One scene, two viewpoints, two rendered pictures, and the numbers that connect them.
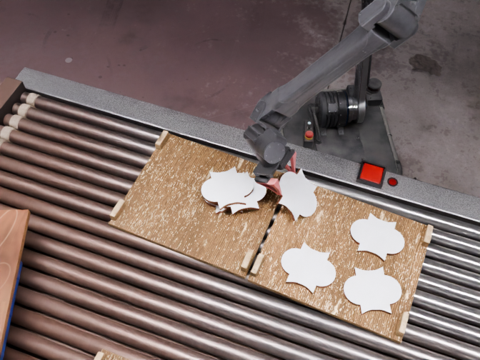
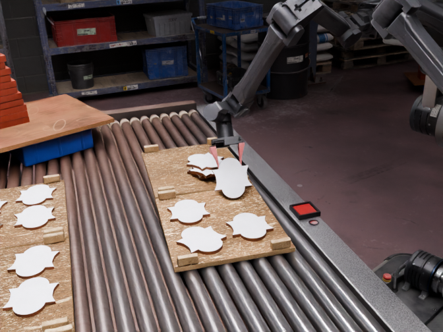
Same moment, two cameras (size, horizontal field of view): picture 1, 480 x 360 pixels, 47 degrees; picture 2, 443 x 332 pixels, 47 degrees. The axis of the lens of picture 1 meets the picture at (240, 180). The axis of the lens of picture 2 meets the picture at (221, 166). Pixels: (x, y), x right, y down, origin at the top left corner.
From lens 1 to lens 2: 1.50 m
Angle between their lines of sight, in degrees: 50
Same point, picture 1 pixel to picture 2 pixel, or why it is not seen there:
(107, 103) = not seen: hidden behind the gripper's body
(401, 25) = (283, 20)
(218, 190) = (198, 159)
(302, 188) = (238, 176)
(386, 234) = (256, 227)
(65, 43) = (308, 178)
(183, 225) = (167, 168)
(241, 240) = (180, 186)
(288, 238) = (202, 199)
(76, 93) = not seen: hidden behind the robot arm
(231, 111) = (371, 262)
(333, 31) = not seen: outside the picture
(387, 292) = (206, 244)
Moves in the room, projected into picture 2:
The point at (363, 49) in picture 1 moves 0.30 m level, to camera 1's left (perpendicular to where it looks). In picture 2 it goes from (267, 41) to (208, 27)
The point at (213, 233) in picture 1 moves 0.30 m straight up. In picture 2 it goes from (173, 178) to (166, 99)
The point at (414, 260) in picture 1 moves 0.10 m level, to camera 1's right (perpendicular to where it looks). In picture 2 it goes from (252, 249) to (276, 265)
